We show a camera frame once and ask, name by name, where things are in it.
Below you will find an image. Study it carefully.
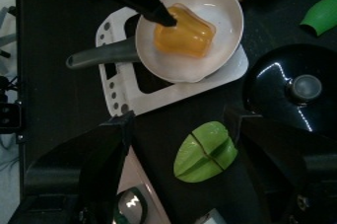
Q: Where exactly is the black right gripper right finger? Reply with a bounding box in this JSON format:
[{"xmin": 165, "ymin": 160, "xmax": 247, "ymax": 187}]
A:
[{"xmin": 221, "ymin": 106, "xmax": 337, "ymax": 224}]

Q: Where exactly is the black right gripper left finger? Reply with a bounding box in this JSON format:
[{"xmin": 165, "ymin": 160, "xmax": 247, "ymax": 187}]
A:
[{"xmin": 5, "ymin": 111, "xmax": 137, "ymax": 224}]

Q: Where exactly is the pink toy plate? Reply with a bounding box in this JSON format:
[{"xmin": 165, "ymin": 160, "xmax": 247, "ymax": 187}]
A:
[{"xmin": 115, "ymin": 145, "xmax": 171, "ymax": 224}]

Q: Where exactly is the toy sushi roll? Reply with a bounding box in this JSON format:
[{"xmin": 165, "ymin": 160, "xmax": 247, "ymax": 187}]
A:
[{"xmin": 111, "ymin": 187, "xmax": 149, "ymax": 224}]

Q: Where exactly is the yellow bell pepper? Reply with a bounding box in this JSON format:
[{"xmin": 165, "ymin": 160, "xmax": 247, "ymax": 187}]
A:
[{"xmin": 153, "ymin": 3, "xmax": 217, "ymax": 58}]

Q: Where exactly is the green toy cabbage leaf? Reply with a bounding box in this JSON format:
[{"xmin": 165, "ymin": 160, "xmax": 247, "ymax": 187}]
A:
[{"xmin": 171, "ymin": 120, "xmax": 239, "ymax": 184}]

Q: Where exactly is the black pot lid gray knob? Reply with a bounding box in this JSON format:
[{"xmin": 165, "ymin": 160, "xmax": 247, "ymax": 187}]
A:
[{"xmin": 242, "ymin": 43, "xmax": 337, "ymax": 137}]

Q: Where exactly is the black box off table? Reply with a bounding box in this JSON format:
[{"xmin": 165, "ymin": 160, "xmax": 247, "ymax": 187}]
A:
[{"xmin": 0, "ymin": 101, "xmax": 23, "ymax": 135}]

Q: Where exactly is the white kitchen scale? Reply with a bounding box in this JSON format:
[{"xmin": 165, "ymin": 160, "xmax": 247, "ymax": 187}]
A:
[{"xmin": 94, "ymin": 0, "xmax": 250, "ymax": 117}]

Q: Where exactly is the gray metal chair leg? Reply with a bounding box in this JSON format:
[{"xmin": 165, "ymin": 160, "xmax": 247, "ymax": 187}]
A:
[{"xmin": 0, "ymin": 33, "xmax": 18, "ymax": 48}]

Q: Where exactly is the green toy vegetable piece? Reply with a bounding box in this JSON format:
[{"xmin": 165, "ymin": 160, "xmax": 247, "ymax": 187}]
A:
[{"xmin": 298, "ymin": 0, "xmax": 337, "ymax": 37}]

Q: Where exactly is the white toy pan gray handle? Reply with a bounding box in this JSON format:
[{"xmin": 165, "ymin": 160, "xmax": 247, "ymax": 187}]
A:
[{"xmin": 63, "ymin": 0, "xmax": 245, "ymax": 84}]

